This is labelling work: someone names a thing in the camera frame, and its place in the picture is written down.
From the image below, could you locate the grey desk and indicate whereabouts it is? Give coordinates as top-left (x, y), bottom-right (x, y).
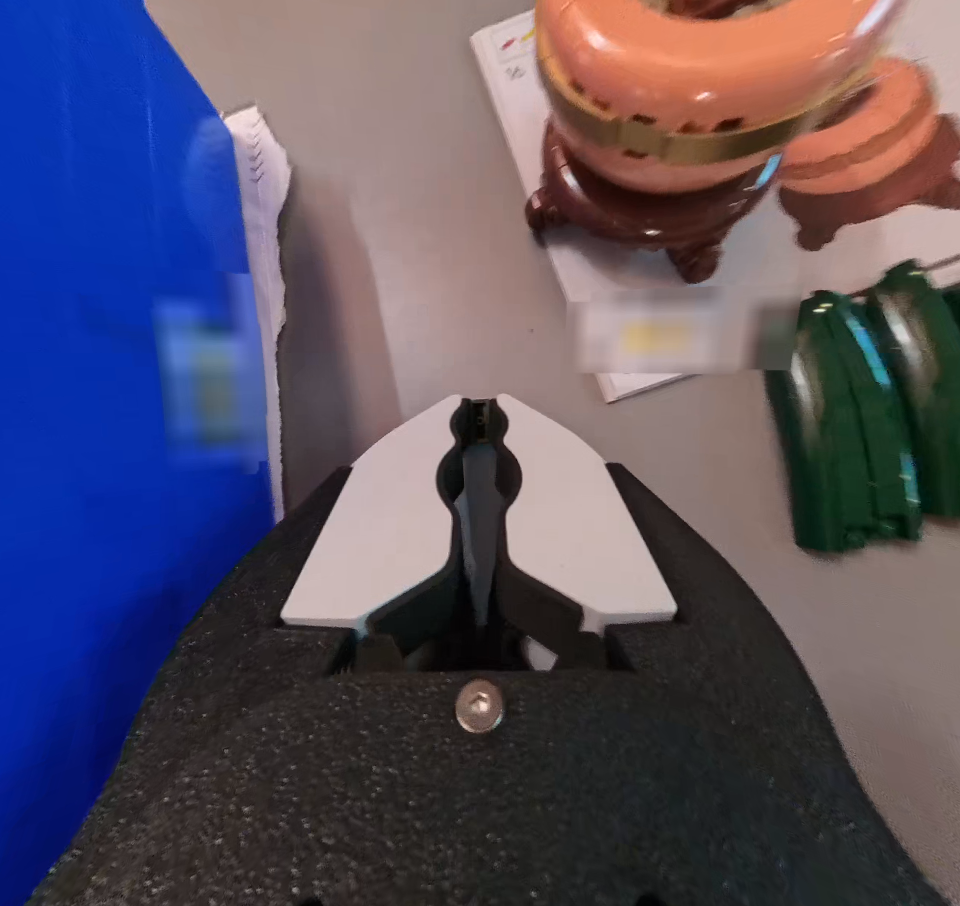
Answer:
top-left (112, 0), bottom-right (960, 906)

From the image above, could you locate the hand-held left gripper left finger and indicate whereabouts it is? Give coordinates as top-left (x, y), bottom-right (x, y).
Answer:
top-left (281, 394), bottom-right (481, 637)

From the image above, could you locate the dark green curved leaf brick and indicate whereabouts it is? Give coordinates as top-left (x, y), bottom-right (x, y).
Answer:
top-left (862, 257), bottom-right (960, 521)
top-left (795, 290), bottom-right (925, 547)
top-left (765, 299), bottom-right (841, 555)

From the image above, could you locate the open instruction booklet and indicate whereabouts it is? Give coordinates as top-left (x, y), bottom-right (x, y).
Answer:
top-left (470, 10), bottom-right (960, 406)

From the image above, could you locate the terracotta brick flower pot model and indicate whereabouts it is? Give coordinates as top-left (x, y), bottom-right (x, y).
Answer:
top-left (525, 0), bottom-right (935, 285)

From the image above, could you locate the blue plastic bin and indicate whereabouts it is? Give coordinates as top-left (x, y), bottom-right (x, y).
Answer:
top-left (0, 0), bottom-right (285, 906)

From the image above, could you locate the white paper sheet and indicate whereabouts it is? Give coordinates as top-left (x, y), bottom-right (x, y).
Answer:
top-left (221, 102), bottom-right (295, 525)

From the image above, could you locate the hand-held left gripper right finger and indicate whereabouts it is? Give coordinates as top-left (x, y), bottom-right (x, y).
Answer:
top-left (491, 394), bottom-right (678, 636)

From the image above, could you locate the small dark green slope brick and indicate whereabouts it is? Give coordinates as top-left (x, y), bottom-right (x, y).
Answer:
top-left (457, 396), bottom-right (498, 446)

